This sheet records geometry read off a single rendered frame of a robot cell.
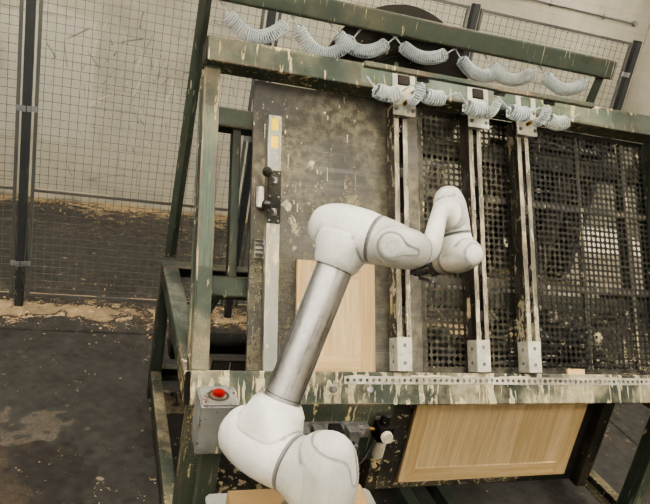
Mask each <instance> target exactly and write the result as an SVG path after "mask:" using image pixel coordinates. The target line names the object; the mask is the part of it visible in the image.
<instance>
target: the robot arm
mask: <svg viewBox="0 0 650 504"><path fill-rule="evenodd" d="M308 234H309V237H310V239H311V241H312V243H314V244H315V253H314V256H315V261H317V263H316V265H315V267H314V270H313V272H312V275H311V277H310V280H309V282H308V285H307V287H306V290H305V292H304V295H303V297H302V300H301V302H300V305H299V307H298V309H297V312H296V314H295V318H294V320H293V323H292V325H291V328H290V330H289V333H288V335H287V338H286V340H285V343H284V345H283V348H282V350H281V353H280V355H279V358H278V360H277V363H276V365H275V368H274V370H273V373H272V375H271V377H270V380H269V382H268V385H267V387H266V390H265V391H261V392H259V393H257V394H255V395H254V396H252V398H251V400H250V401H249V402H248V403H247V404H246V405H241V406H238V407H236V408H235V409H233V410H232V411H230V412H229V414H228V415H227V416H226V417H225V418H224V419H223V421H222V423H221V425H220V428H219V431H218V442H219V447H220V449H221V451H222V452H223V454H224V455H225V456H226V458H227V459H228V460H229V461H230V462H231V463H232V464H233V465H234V466H235V467H236V468H237V469H238V470H240V471H241V472H243V473H244V474H246V475H247V476H249V477H250V478H252V479H254V480H255V481H257V482H259V483H261V484H263V485H265V486H267V487H270V488H272V489H274V490H276V491H278V492H279V494H280V495H281V496H282V497H283V498H284V499H285V500H283V501H282V503H281V504H355V499H356V495H357V489H358V482H359V463H358V457H357V453H356V450H355V447H354V445H353V443H352V442H351V441H350V440H349V439H348V438H347V437H346V436H345V435H343V434H341V433H339V432H337V431H333V430H318V431H314V432H312V433H310V434H308V435H304V434H303V427H304V419H305V416H304V412H303V409H302V407H301V406H300V404H301V402H302V399H303V396H304V394H305V391H306V389H307V386H308V384H309V381H310V379H311V376H312V374H313V371H314V369H315V366H316V364H317V361H318V359H319V356H320V354H321V351H322V349H323V346H324V344H325V341H326V339H327V336H328V334H329V331H330V329H331V326H332V323H333V321H334V318H335V316H336V313H337V311H338V308H339V306H340V303H341V301H342V298H343V296H344V293H345V291H346V288H347V286H348V283H349V281H350V278H351V276H354V275H355V274H356V273H357V272H358V271H359V270H360V268H361V267H362V266H363V265H364V264H365V263H366V262H368V263H371V264H375V265H380V266H386V267H393V268H397V269H405V270H410V275H414V276H418V279H419V280H424V281H427V282H428V283H433V284H435V283H436V280H435V277H437V276H438V275H448V274H452V273H463V272H466V271H469V270H471V269H473V268H475V267H476V266H477V265H479V263H480V262H481V261H482V259H483V256H484V252H483V248H482V246H481V245H480V244H479V243H478V242H476V241H475V240H473V238H472V235H471V231H470V220H469V214H468V209H467V205H466V201H465V198H464V196H463V194H462V193H461V191H460V190H459V189H458V188H456V187H454V186H444V187H442V188H440V189H439V190H438V191H437V192H436V194H435V197H434V205H433V208H432V211H431V214H430V217H429V220H428V223H427V227H426V230H425V233H424V234H422V233H421V232H420V231H418V230H415V229H412V228H408V227H407V226H406V225H404V224H402V223H400V222H397V221H395V220H393V219H391V218H388V217H386V216H383V215H380V214H378V213H376V212H374V211H371V210H368V209H365V208H361V207H357V206H354V205H349V204H342V203H333V204H325V205H322V206H320V207H318V208H317V209H316V210H315V211H314V212H313V214H312V215H311V217H310V220H309V223H308ZM426 267H427V268H426ZM422 268H424V270H423V269H422ZM425 268H426V269H425ZM411 269H412V270H411ZM426 274H430V275H431V276H432V277H430V278H429V277H423V275H426Z"/></svg>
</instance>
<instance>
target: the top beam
mask: <svg viewBox="0 0 650 504"><path fill-rule="evenodd" d="M206 65H210V66H216V67H220V69H222V70H221V73H220V74H226V75H232V76H238V77H244V78H250V79H256V80H262V81H268V82H275V83H281V84H287V85H293V86H299V87H305V88H311V89H317V90H323V91H329V92H335V93H341V94H347V95H353V96H359V97H365V98H371V99H375V97H372V93H373V92H372V89H373V86H372V85H371V83H370V82H369V80H368V79H367V76H368V77H369V78H370V80H371V81H372V83H373V84H374V86H376V85H377V84H379V83H380V84H384V85H386V86H392V72H386V71H381V70H375V69H370V68H364V67H363V63H360V62H355V61H349V60H344V59H339V58H333V57H328V56H322V55H317V54H312V53H306V52H301V51H295V50H290V49H285V48H279V47H274V46H268V45H263V44H258V43H252V42H247V41H241V40H236V39H231V38H225V37H220V36H214V35H208V36H207V37H206V40H205V43H204V46H203V57H202V69H203V70H204V67H205V66H206ZM423 84H424V85H425V86H422V87H426V89H429V88H431V89H433V90H442V91H444V93H445V95H446V96H448V95H450V94H452V93H455V92H457V94H455V95H453V96H450V97H448V98H447V99H446V103H445V104H444V105H442V106H441V107H440V106H438V107H437V106H435V107H434V106H430V105H427V104H424V103H422V102H421V101H420V102H419V103H418V104H417V105H416V106H419V107H425V108H431V109H437V110H443V111H449V112H455V113H461V114H465V113H463V112H462V105H463V103H464V102H463V101H462V99H461V97H460V96H459V94H458V93H459V92H460V93H461V95H462V97H463V98H464V100H465V101H467V86H463V85H457V84H452V83H446V82H441V81H435V80H430V79H429V83H424V82H423ZM499 98H501V99H502V100H503V101H504V102H505V104H506V105H507V106H508V107H509V106H510V105H514V104H515V95H512V94H507V93H505V97H502V96H500V97H499ZM535 104H536V108H538V107H541V108H542V107H546V104H544V102H543V100H539V99H535ZM500 106H501V107H499V108H500V109H499V111H498V112H497V114H496V115H495V116H494V117H493V118H492V119H498V120H504V121H510V122H513V120H510V119H509V118H506V109H507V108H506V107H505V106H504V104H503V103H502V105H500ZM548 107H551V109H550V110H552V111H549V112H551V114H556V115H557V116H562V115H565V116H567V117H568V118H569V119H571V118H572V117H574V116H575V115H577V114H579V115H578V116H577V117H575V118H574V119H572V120H571V121H570V127H569V128H567V129H566V130H564V131H570V132H576V133H582V134H588V135H594V136H600V137H606V138H612V139H618V140H624V141H630V142H636V143H642V144H643V143H644V142H646V141H650V116H646V115H641V114H636V113H630V112H625V111H619V110H614V109H609V108H603V107H598V106H595V107H594V108H592V109H589V108H583V107H578V106H572V105H567V104H561V103H556V102H555V105H554V106H552V105H549V106H548ZM541 108H540V109H538V110H536V118H537V117H538V116H539V115H540V114H541V111H542V109H541Z"/></svg>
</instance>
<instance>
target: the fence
mask: <svg viewBox="0 0 650 504"><path fill-rule="evenodd" d="M271 118H278V119H279V131H274V130H271ZM281 126H282V117H281V116H275V115H269V116H268V117H267V118H266V154H265V167H271V168H272V170H275V171H281ZM271 135H274V136H279V147H278V149H276V148H271ZM267 185H268V177H265V194H264V200H265V199H267ZM279 227H280V224H275V223H267V210H264V235H263V240H265V258H264V259H263V275H262V316H261V356H260V371H273V370H274V368H275V365H276V363H277V328H278V278H279Z"/></svg>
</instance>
